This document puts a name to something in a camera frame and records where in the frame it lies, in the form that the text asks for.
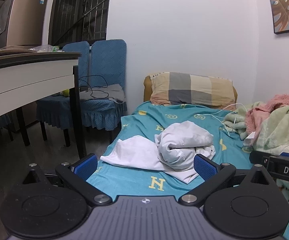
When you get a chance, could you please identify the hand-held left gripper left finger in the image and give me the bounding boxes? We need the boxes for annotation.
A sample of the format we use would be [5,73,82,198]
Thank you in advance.
[22,153,112,207]

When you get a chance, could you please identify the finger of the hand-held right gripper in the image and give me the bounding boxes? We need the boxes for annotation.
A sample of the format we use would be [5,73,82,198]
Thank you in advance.
[250,150,289,167]

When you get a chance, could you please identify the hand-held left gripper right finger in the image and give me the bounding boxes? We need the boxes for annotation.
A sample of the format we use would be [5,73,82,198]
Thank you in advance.
[178,154,271,208]

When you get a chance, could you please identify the white t-shirt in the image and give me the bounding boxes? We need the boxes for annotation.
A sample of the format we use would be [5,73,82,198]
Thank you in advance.
[100,120,216,184]

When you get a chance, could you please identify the white fabric tag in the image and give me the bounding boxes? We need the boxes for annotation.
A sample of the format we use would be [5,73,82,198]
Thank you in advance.
[244,132,256,146]

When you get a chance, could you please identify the green fleece blanket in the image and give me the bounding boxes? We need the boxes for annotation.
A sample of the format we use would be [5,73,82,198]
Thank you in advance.
[222,102,289,218]

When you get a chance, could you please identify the pink fleece blanket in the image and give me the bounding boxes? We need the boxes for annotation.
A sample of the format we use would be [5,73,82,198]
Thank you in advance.
[245,94,289,145]

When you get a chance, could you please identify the teal patterned bedsheet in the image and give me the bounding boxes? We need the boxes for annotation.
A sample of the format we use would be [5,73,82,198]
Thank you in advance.
[86,101,289,240]

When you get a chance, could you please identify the grey cloth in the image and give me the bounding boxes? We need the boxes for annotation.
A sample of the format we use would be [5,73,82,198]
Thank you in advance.
[79,84,125,103]

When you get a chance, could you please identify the plaid pillow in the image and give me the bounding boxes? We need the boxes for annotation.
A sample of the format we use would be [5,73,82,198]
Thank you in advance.
[150,72,235,107]

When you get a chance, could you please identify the white table, black legs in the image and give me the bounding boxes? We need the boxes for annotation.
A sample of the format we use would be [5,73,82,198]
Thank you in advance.
[0,51,87,160]

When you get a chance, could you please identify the clear plastic bag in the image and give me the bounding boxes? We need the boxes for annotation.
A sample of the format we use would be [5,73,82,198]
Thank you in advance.
[29,44,53,53]

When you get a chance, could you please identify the brown tray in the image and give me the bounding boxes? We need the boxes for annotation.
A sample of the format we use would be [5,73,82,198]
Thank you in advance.
[0,45,37,54]

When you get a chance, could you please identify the black window grille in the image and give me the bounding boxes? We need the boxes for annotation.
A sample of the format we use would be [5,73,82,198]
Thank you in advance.
[48,0,112,47]

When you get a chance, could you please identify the beige refrigerator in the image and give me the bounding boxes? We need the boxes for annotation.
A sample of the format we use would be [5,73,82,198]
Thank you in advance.
[0,0,47,50]

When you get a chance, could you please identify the white charging cable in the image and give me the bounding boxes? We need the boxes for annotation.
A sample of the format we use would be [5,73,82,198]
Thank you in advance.
[198,103,249,138]

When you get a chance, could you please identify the black cable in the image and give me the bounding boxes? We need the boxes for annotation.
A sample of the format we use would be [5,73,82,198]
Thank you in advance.
[78,76,109,99]

